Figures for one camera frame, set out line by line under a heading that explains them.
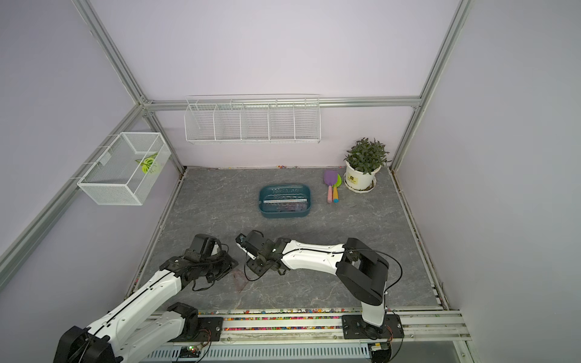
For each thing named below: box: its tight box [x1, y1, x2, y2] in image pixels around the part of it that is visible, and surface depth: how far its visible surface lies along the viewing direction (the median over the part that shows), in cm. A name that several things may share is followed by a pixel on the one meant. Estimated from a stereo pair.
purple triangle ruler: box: [276, 204, 307, 212], surface depth 107 cm
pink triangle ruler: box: [233, 270, 249, 293], surface depth 86 cm
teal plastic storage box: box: [258, 183, 312, 219], surface depth 108 cm
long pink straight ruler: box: [265, 201, 308, 208], surface depth 107 cm
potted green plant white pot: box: [343, 137, 392, 194], surface depth 102 cm
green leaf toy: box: [134, 152, 159, 174], surface depth 83 cm
